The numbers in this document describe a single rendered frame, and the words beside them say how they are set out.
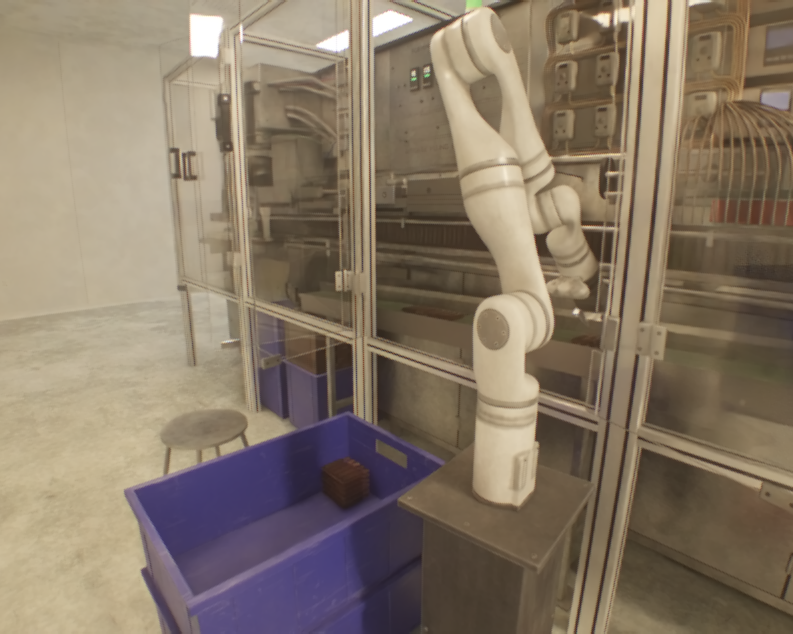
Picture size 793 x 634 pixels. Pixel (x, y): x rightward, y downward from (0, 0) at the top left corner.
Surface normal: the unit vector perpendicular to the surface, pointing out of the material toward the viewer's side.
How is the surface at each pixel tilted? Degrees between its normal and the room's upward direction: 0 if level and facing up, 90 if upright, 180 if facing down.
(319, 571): 90
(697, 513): 90
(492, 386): 90
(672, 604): 0
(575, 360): 90
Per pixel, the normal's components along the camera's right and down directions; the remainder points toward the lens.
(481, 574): -0.63, 0.18
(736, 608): 0.00, -0.97
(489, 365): -0.79, 0.18
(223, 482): 0.68, 0.17
